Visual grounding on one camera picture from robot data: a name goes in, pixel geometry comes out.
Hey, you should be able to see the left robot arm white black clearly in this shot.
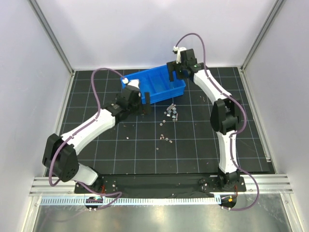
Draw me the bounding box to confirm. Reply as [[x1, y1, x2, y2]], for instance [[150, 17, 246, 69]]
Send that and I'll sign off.
[[42, 85, 151, 186]]

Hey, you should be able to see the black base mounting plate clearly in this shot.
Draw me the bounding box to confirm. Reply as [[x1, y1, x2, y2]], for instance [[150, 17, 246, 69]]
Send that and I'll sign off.
[[88, 173, 246, 198]]

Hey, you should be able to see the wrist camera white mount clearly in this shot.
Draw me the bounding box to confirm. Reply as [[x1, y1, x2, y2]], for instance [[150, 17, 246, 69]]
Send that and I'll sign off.
[[122, 78, 140, 92], [173, 46, 187, 64]]

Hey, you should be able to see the black grid cutting mat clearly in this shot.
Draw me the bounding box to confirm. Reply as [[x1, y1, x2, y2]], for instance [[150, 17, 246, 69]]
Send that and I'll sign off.
[[57, 67, 275, 174]]

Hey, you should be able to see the blue plastic compartment bin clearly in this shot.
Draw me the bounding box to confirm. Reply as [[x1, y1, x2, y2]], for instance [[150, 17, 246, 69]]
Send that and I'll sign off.
[[120, 65, 186, 104]]

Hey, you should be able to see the white slotted cable duct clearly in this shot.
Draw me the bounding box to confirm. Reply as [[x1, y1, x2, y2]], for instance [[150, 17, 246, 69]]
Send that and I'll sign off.
[[40, 195, 221, 207]]

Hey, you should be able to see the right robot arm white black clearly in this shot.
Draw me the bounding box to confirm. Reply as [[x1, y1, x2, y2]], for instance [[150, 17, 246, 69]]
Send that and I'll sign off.
[[167, 46, 242, 190]]

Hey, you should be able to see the right aluminium frame post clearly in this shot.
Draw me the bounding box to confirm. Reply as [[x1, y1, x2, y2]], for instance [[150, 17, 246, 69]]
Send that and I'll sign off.
[[240, 0, 286, 71]]

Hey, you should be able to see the left aluminium frame post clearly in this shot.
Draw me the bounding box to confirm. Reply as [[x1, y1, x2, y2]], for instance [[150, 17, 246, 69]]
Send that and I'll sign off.
[[28, 0, 74, 75]]

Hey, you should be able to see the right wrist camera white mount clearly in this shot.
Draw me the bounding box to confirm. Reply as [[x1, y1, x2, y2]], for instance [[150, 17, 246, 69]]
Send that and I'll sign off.
[[173, 46, 187, 64]]

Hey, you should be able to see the aluminium frame post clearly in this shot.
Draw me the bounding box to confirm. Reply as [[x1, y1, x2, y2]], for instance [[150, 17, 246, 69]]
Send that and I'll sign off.
[[28, 0, 74, 75], [240, 0, 286, 71]]

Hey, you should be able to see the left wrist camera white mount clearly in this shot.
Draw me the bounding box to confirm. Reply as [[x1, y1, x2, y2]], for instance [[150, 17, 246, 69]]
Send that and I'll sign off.
[[122, 78, 140, 92]]

